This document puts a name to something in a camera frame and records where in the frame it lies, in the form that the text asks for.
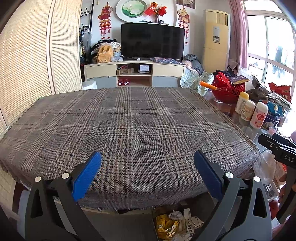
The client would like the dark floral cloth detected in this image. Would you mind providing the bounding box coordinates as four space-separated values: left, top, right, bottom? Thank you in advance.
150 58 183 65

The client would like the cardboard box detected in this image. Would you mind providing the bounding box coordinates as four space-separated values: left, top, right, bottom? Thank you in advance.
116 68 135 76

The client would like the white stool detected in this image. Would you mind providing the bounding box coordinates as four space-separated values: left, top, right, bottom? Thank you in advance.
82 80 97 90

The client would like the grey trash bin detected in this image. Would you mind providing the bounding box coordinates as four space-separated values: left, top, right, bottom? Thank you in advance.
151 204 208 241

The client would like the person's right hand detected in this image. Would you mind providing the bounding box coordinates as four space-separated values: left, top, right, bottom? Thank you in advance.
279 173 287 204

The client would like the dark and white clothes pile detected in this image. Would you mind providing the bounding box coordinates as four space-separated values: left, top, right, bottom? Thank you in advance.
91 39 122 63

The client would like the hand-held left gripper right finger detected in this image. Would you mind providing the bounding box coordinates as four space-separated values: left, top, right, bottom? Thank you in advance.
194 150 272 241

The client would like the blue snack packet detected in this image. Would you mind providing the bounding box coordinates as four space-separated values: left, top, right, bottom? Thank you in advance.
266 101 287 116

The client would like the red plastic basket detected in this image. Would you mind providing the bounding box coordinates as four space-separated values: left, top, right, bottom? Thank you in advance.
211 72 246 104

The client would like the round wall picture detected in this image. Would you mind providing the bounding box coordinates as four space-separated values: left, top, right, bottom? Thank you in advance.
115 0 151 23

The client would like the beige horse hanging ornament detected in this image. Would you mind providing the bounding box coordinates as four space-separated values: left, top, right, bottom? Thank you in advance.
177 7 190 45

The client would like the green floral cloth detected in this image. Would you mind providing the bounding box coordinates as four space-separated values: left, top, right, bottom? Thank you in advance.
180 70 214 95

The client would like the grey plaid tablecloth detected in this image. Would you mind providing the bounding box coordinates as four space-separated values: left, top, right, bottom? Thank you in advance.
0 87 260 211

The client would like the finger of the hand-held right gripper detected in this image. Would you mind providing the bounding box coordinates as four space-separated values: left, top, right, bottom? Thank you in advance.
272 134 296 149
258 134 296 156

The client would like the pink curtain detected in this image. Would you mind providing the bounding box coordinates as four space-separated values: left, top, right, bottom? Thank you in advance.
229 0 249 70

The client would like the white pink bottle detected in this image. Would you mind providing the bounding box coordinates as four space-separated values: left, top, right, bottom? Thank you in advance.
250 102 269 129

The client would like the black television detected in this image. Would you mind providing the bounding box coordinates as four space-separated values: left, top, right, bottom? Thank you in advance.
121 23 185 61

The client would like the red snack bag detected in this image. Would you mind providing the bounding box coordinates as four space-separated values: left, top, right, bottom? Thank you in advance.
268 83 292 103

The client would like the yellow standing air conditioner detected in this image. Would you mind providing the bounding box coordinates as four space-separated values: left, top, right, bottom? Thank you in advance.
203 9 231 75

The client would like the translucent shopping bag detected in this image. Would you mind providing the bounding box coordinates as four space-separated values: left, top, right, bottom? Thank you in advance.
253 151 277 183

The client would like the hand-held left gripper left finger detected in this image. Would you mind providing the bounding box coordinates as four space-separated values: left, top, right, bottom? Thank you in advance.
25 151 109 241

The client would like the red horse hanging ornament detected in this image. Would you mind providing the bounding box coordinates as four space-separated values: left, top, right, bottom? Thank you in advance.
97 3 113 40

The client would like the black coat rack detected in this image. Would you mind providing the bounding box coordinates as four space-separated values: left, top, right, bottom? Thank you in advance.
80 0 95 62

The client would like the beige grey TV cabinet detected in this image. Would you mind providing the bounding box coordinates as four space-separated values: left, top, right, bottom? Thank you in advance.
84 58 187 88

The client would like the round printed tin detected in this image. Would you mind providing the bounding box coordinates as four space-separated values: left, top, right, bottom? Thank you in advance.
262 113 281 130

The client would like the yellow plush toy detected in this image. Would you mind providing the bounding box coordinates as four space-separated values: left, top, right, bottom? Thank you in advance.
96 45 114 63

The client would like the wall poster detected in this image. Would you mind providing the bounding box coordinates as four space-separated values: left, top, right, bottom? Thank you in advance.
176 0 196 9

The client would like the yellow plastic bag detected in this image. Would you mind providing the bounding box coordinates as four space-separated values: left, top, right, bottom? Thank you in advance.
155 214 181 240

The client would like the cream white bottle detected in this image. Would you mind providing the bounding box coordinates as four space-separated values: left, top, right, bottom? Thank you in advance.
240 100 256 121

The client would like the orange handled tool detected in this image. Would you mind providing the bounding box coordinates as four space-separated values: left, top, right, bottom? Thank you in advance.
200 81 218 90

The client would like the yellow cap bottle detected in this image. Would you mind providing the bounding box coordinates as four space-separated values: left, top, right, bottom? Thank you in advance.
235 91 250 114

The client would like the dark book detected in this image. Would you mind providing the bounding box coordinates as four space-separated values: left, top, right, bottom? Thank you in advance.
229 75 250 85

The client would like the window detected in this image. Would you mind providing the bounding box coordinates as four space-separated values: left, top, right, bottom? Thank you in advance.
243 0 296 93

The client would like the translucent umbrella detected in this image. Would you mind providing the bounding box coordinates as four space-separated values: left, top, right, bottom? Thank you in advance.
84 25 92 61

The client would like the bamboo folding screen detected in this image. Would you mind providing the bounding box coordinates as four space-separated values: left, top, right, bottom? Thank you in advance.
0 0 84 209

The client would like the vase with flowers and flags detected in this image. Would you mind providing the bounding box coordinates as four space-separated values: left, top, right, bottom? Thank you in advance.
144 2 167 24

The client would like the white blue wrapper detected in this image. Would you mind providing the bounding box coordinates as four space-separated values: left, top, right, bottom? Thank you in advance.
168 210 184 220

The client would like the pile of printed packets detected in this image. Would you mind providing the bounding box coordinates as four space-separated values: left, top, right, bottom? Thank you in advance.
248 74 292 109

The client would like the grey clothes pile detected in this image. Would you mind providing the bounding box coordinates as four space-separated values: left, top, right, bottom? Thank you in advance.
183 54 204 75

